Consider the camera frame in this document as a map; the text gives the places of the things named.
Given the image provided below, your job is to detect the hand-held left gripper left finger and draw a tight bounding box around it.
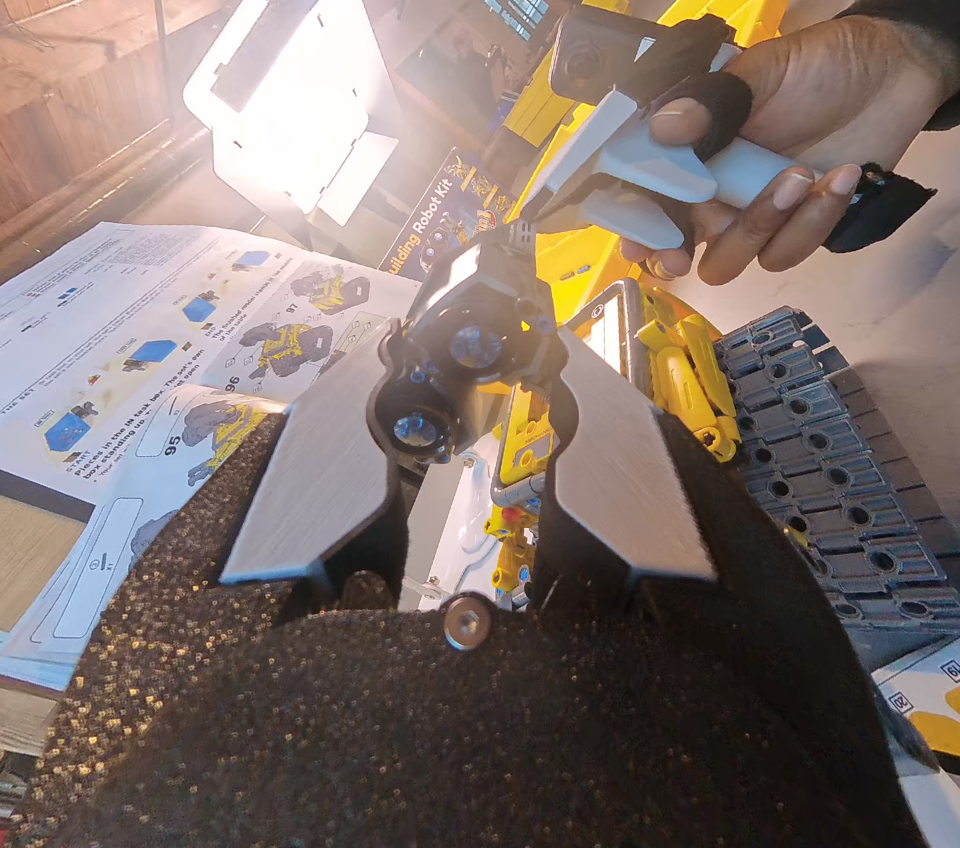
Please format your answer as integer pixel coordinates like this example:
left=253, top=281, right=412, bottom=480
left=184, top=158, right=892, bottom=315
left=219, top=319, right=408, bottom=597

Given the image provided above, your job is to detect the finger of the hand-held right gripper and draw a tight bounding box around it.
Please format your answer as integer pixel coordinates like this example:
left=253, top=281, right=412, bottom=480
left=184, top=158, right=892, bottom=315
left=516, top=87, right=642, bottom=224
left=527, top=176, right=689, bottom=254

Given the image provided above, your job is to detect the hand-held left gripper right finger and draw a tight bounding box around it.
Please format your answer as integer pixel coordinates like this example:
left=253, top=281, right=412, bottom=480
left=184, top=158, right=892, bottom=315
left=534, top=326, right=719, bottom=603

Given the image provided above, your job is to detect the yellow grey brick robot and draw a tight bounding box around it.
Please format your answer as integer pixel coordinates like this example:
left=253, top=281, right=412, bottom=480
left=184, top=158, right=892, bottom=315
left=367, top=221, right=960, bottom=672

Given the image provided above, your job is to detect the building instruction booklet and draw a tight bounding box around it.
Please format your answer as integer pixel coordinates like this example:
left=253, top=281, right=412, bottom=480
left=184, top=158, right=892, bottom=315
left=0, top=248, right=421, bottom=755

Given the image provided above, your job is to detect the white sticker sheet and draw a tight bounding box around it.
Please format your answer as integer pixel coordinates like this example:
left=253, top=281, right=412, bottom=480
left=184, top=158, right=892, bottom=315
left=870, top=638, right=960, bottom=848

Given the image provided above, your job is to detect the printed task sheet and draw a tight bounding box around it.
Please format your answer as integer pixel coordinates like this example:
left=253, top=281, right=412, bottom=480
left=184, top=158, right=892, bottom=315
left=0, top=221, right=316, bottom=489

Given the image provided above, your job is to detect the person's right hand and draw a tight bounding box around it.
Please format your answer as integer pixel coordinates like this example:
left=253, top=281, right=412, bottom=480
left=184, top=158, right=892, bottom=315
left=622, top=14, right=951, bottom=288

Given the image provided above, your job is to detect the dark blue toy box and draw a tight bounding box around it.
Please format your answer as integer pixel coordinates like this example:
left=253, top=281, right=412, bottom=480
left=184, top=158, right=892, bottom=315
left=378, top=146, right=519, bottom=282

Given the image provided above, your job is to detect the white booklet stand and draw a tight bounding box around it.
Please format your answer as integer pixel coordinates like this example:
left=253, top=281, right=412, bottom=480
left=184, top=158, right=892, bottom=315
left=0, top=454, right=511, bottom=633

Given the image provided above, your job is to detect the studio light panel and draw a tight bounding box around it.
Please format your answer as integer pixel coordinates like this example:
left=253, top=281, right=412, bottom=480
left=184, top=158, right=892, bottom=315
left=183, top=0, right=402, bottom=226

